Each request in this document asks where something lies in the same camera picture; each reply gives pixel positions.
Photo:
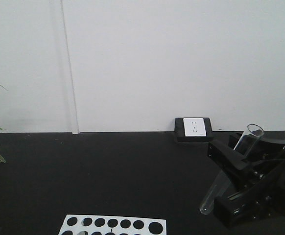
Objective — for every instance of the tall clear test tube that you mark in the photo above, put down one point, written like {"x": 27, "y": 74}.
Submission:
{"x": 232, "y": 163}

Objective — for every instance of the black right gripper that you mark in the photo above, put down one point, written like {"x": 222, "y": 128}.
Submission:
{"x": 261, "y": 193}

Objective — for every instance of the white wall socket black box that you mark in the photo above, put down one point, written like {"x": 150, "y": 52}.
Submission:
{"x": 193, "y": 129}

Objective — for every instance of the white test tube rack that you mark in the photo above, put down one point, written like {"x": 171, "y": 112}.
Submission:
{"x": 75, "y": 224}

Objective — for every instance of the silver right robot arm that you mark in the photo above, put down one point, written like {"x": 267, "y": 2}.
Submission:
{"x": 259, "y": 180}

